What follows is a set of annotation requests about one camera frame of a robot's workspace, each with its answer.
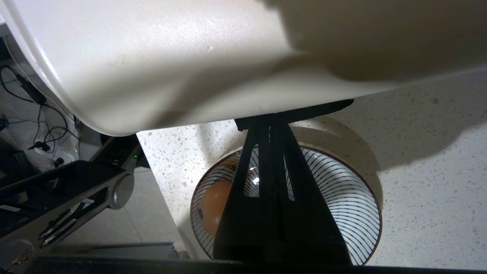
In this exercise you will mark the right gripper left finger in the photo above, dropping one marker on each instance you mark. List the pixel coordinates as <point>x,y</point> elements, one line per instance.
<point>247,213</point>

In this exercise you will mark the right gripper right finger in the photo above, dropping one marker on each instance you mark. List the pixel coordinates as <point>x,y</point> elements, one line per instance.
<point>300,220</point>

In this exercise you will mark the striped ceramic bowl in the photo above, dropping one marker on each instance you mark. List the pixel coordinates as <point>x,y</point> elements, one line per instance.
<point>342,198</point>

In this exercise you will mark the black device with green light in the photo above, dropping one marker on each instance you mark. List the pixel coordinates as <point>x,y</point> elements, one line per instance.
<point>121,150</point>

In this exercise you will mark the white power strip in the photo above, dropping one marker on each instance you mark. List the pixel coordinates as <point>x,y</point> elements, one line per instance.
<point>62,156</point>

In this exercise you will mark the black power adapter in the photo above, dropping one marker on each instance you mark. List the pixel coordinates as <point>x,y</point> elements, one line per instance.
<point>33,92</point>

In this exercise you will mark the black and grey metal frame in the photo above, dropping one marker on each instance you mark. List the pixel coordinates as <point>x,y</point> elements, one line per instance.
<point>76,186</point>

